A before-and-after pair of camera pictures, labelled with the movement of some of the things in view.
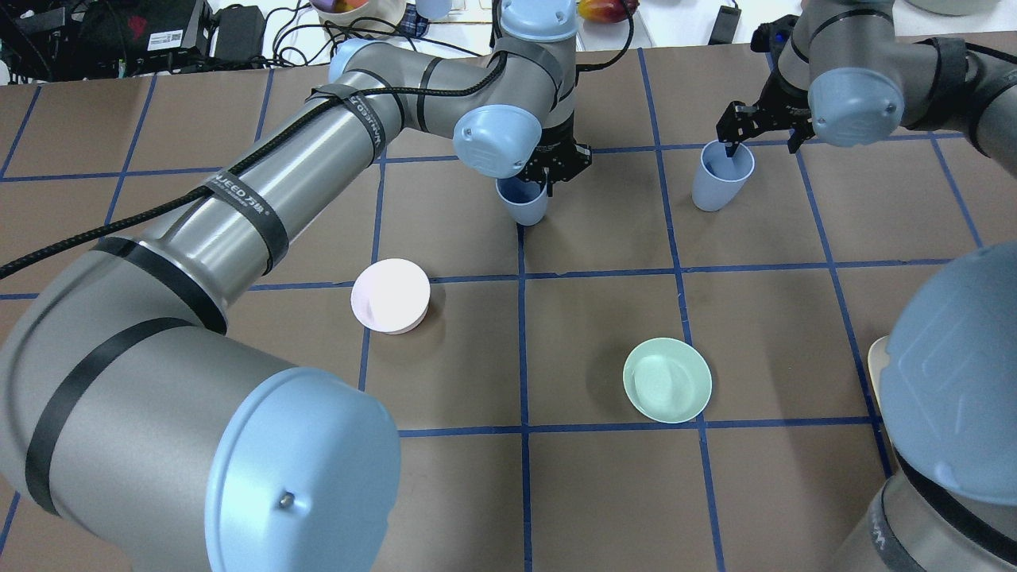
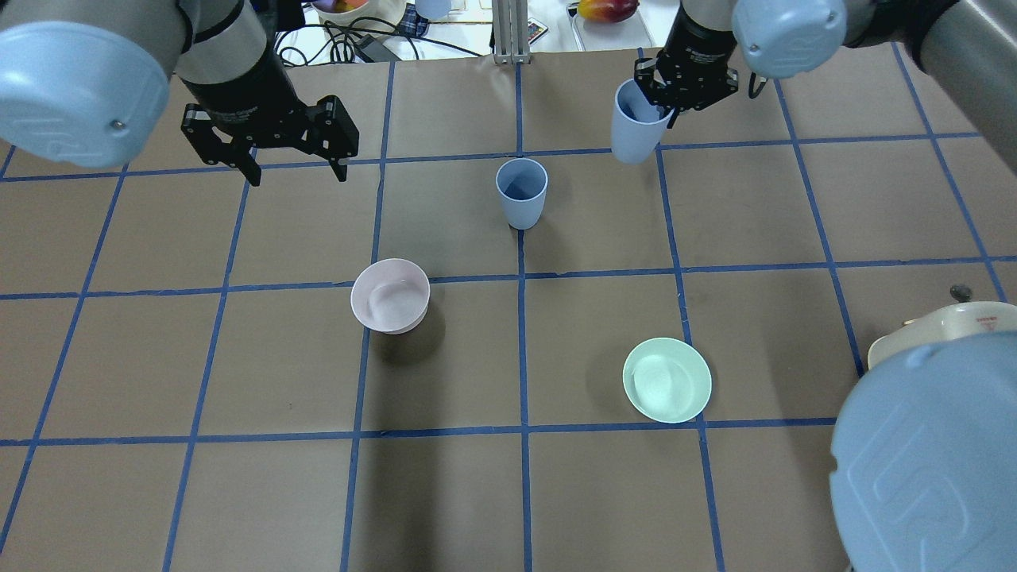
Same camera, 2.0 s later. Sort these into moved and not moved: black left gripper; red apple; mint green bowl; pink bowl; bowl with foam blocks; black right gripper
Moved: black right gripper; black left gripper
Not moved: mint green bowl; bowl with foam blocks; red apple; pink bowl
